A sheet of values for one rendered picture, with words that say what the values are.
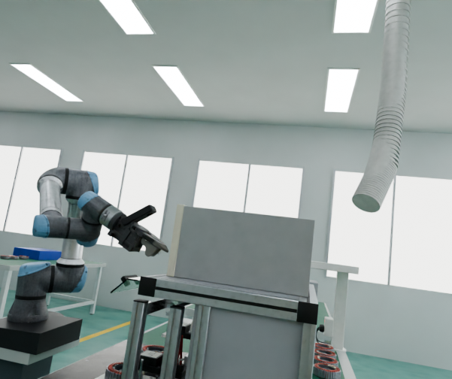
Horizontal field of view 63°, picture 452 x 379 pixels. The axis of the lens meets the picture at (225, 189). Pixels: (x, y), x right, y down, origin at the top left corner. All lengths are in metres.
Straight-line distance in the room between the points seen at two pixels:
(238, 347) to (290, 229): 0.32
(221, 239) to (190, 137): 5.48
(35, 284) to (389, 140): 2.01
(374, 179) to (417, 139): 4.08
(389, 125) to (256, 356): 1.84
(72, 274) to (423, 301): 5.09
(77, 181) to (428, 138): 5.45
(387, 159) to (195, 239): 1.56
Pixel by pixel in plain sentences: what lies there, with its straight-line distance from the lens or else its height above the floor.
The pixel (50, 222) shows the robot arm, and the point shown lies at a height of 1.22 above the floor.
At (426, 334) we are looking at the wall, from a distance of 6.13.
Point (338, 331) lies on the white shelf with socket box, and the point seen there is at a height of 0.85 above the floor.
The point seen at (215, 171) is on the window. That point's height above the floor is 2.45.
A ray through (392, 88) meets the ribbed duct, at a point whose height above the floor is 2.34.
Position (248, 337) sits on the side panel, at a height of 1.01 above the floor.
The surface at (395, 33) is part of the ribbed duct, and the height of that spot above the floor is 2.74.
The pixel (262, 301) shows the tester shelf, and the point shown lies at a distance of 0.91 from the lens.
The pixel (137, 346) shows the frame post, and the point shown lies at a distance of 1.03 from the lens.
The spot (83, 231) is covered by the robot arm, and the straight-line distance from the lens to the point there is 1.38.
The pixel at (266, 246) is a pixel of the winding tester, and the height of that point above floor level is 1.23.
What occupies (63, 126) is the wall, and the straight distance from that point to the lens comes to 7.70.
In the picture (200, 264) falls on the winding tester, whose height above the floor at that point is 1.16.
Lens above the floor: 1.21
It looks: 9 degrees up
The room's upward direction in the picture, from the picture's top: 7 degrees clockwise
